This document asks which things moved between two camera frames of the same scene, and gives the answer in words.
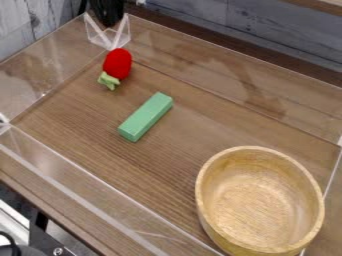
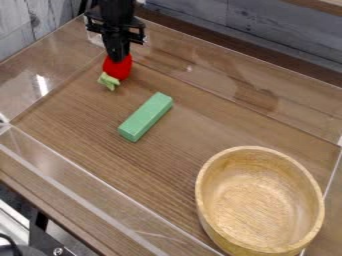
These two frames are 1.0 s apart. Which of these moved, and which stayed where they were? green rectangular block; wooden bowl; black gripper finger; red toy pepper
Moved: black gripper finger
Stayed: red toy pepper; green rectangular block; wooden bowl
